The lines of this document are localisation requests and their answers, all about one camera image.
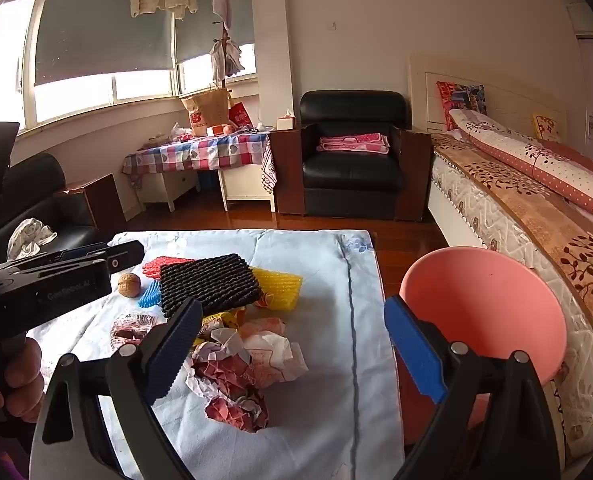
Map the white hanging garment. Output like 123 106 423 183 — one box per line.
209 35 243 79

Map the window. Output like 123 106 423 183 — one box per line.
0 0 257 133

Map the red patterned white cloth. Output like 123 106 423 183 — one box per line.
261 140 280 193

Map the red white wrapper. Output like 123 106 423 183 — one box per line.
185 345 270 433

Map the grey roller blind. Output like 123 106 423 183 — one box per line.
175 0 254 63
34 0 174 86

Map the white desk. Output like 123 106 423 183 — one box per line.
139 162 277 213

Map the red paper bag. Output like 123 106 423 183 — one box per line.
228 101 254 128

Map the white orange paper bag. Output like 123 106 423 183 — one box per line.
236 317 310 387

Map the black leather armchair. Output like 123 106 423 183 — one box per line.
0 152 127 261
269 90 433 223

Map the pink hanging cloth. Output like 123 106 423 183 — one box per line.
211 0 234 28

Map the yellow pillow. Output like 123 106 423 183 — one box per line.
531 113 562 142

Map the brown leaf print blanket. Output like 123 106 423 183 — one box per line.
434 132 593 346

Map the yellow foam fruit net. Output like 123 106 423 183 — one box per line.
249 267 305 313

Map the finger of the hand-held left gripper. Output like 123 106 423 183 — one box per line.
14 242 111 263
0 240 146 286

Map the red foam fruit net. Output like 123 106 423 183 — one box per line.
141 256 197 281

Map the walnut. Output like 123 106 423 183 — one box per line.
118 272 142 298

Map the colourful printed pillow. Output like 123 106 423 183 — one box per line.
437 81 488 131

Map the white crumpled cloth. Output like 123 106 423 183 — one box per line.
6 217 58 261

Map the black foam fruit net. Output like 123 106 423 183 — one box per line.
159 253 262 319

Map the brown paper shopping bag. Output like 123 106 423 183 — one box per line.
180 87 232 137

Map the pink plastic bucket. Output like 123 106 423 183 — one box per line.
398 246 569 433

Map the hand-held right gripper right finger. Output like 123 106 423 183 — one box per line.
384 295 562 480

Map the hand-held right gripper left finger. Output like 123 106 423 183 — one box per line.
29 296 204 480

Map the light blue cloth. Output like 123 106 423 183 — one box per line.
26 230 405 480

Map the clear red wrapper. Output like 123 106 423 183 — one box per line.
110 312 157 356

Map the pink folded blanket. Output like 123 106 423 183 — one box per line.
317 132 391 155

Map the person's left hand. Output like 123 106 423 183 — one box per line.
0 337 46 426

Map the wooden coat rack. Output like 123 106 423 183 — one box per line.
211 0 233 92

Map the checkered cloth side table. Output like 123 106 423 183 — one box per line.
122 131 272 181

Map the blue foam fruit net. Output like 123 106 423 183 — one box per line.
137 280 163 310

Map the bed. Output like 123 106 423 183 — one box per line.
407 55 593 466

